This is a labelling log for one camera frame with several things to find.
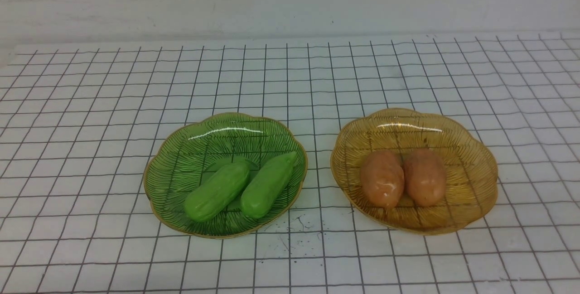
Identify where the green cucumber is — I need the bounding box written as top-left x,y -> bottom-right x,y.
183,161 -> 251,222
240,152 -> 298,219

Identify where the green cucumber front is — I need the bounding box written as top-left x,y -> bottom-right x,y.
183,161 -> 251,222

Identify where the orange potato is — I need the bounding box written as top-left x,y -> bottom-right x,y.
403,148 -> 447,207
360,149 -> 405,209

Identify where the green glass plate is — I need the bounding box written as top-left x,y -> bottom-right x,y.
143,112 -> 308,238

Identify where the amber glass plate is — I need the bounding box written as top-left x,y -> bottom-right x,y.
330,108 -> 498,235

